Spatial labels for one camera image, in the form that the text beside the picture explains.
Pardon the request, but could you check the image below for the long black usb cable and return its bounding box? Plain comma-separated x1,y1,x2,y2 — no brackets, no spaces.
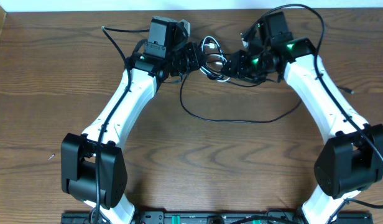
178,73,356,124

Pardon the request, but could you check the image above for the white usb cable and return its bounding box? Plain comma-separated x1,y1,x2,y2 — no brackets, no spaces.
199,35,231,83

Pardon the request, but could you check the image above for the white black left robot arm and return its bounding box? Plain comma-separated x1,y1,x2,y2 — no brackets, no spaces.
61,16,205,223

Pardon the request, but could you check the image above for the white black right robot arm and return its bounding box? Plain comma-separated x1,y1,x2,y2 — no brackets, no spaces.
221,12,383,223

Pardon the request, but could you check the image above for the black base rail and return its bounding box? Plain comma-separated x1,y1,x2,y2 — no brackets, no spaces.
60,211,374,224

